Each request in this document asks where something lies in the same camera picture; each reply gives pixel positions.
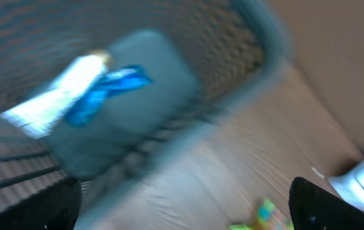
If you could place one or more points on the green Haribo gummy bag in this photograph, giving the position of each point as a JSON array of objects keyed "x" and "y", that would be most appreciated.
[{"x": 267, "y": 217}]

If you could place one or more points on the white tube with gold cap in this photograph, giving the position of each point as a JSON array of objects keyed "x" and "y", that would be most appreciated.
[{"x": 37, "y": 116}]

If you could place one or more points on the blue snack packet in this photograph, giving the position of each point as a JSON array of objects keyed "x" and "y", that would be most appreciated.
[{"x": 111, "y": 83}]

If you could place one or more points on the grey plastic mesh basket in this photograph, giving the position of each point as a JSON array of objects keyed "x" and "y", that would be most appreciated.
[{"x": 202, "y": 57}]

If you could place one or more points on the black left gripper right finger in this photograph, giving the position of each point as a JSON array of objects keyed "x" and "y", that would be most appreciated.
[{"x": 313, "y": 208}]

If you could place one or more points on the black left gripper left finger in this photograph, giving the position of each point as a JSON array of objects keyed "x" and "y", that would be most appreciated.
[{"x": 56, "y": 207}]

